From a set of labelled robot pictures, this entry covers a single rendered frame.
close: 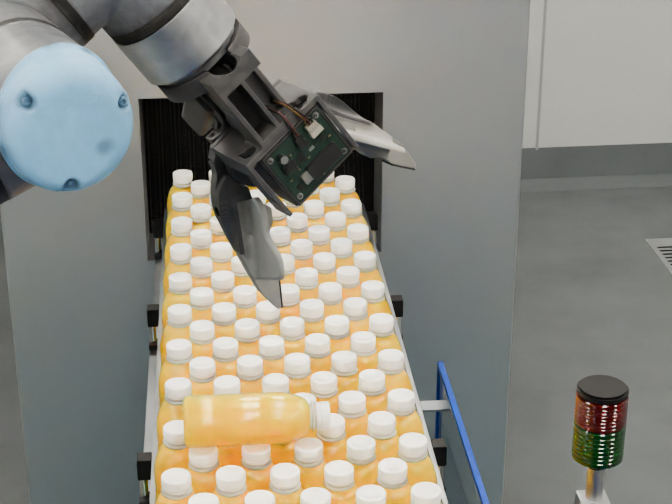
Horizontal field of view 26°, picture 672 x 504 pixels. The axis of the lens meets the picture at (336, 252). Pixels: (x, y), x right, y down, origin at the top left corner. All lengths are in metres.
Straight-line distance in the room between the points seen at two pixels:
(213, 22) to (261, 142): 0.09
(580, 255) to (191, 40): 4.36
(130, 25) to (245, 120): 0.10
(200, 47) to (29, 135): 0.21
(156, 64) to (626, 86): 4.95
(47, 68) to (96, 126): 0.04
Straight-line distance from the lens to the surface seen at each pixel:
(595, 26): 5.76
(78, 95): 0.80
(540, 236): 5.41
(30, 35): 0.85
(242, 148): 1.00
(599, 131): 5.90
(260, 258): 1.06
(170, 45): 0.96
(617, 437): 1.81
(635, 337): 4.72
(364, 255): 2.52
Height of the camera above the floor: 2.13
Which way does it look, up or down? 24 degrees down
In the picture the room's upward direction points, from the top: straight up
